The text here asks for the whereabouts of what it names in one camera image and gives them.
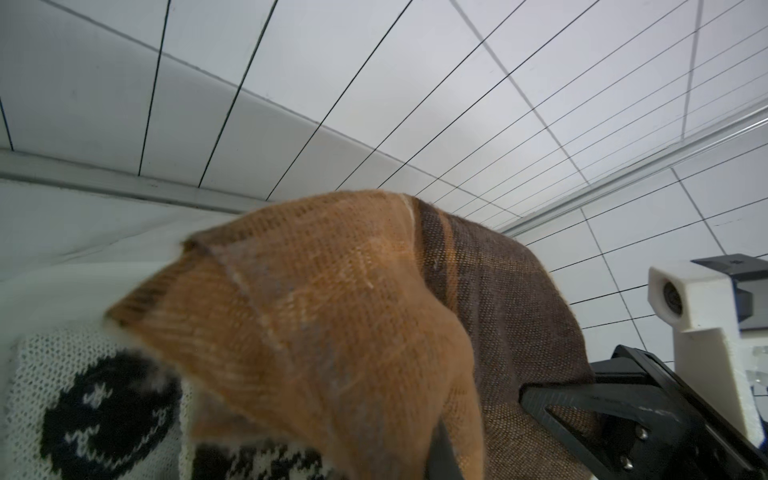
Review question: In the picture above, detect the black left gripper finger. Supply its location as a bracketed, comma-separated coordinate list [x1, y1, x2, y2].
[425, 420, 463, 480]

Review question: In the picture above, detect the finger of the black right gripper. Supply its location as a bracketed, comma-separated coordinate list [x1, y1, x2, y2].
[520, 345, 767, 479]

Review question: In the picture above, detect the brown plaid scarf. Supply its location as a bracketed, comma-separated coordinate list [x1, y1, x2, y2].
[105, 190, 594, 479]

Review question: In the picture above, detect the smiley face knit scarf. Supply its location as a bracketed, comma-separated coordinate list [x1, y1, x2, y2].
[1, 325, 334, 479]

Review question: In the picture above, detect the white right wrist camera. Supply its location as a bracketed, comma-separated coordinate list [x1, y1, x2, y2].
[647, 254, 767, 446]

